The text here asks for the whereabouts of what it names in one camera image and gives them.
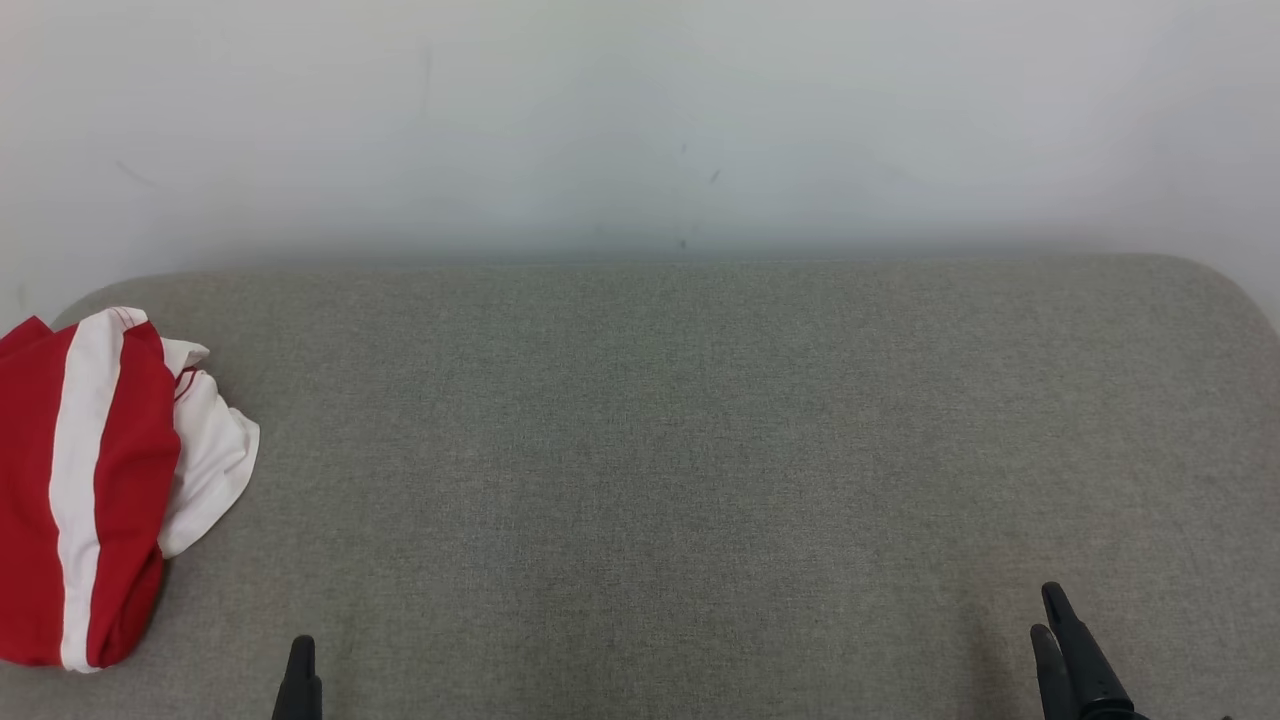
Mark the grey fabric sofa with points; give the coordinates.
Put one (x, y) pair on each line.
(660, 480)

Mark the red shorts with white stripe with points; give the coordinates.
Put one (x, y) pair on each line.
(125, 470)

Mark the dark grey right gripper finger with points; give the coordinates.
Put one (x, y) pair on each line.
(1090, 675)
(1052, 680)

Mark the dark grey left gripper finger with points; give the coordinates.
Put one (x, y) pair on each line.
(300, 690)

